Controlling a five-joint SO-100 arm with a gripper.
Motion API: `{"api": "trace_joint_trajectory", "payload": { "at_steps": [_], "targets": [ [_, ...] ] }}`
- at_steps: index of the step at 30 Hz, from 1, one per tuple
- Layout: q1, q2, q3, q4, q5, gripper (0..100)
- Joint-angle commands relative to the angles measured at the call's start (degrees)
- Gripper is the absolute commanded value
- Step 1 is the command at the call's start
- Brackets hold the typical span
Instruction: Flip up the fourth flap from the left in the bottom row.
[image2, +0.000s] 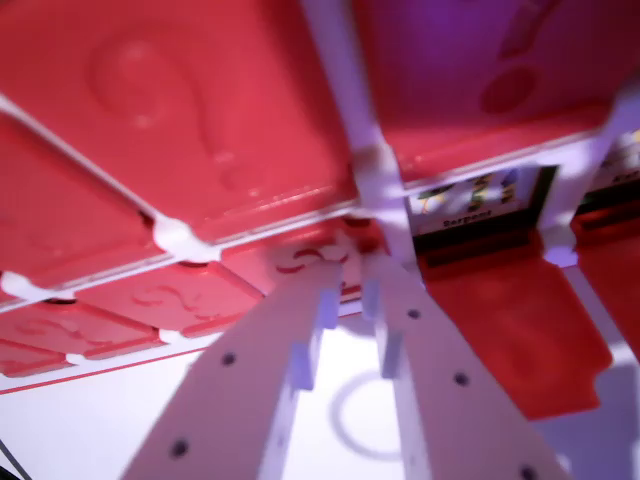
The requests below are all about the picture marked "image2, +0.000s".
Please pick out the picture card reading Sergent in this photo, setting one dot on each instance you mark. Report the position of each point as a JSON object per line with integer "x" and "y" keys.
{"x": 475, "y": 210}

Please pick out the red and white game board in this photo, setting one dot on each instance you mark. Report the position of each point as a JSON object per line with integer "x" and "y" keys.
{"x": 370, "y": 165}

